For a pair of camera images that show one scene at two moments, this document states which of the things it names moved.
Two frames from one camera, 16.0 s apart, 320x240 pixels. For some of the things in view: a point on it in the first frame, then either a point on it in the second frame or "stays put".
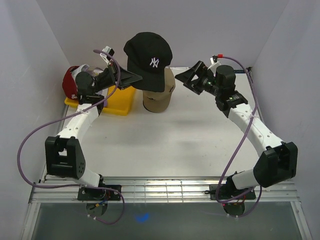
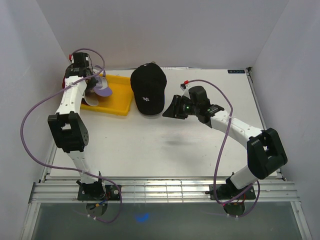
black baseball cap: x=148 y=54 → x=148 y=82
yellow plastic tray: x=119 y=102 stays put
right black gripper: x=199 y=70 → x=172 y=111
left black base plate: x=99 y=194 stays put
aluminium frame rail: x=163 y=190 stays put
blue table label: x=239 y=71 stays put
